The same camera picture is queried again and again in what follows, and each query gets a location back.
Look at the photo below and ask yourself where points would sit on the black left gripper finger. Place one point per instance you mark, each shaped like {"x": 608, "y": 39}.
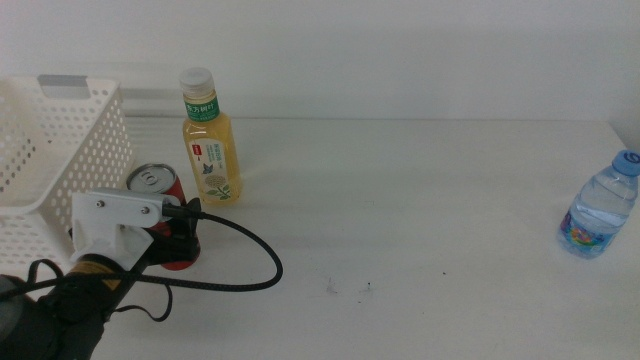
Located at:
{"x": 187, "y": 226}

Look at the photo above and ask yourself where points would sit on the red soda can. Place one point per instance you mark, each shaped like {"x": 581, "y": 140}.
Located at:
{"x": 150, "y": 179}

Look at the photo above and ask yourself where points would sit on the yellow tea bottle white cap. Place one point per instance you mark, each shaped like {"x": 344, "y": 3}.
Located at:
{"x": 212, "y": 150}

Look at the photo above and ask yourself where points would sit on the clear water bottle blue cap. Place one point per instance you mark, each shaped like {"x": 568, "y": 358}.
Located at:
{"x": 597, "y": 210}

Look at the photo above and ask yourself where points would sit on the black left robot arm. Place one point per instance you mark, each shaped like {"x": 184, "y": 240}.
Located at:
{"x": 30, "y": 330}

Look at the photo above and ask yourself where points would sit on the white perforated plastic basket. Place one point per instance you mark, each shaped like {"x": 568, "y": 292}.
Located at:
{"x": 40, "y": 150}

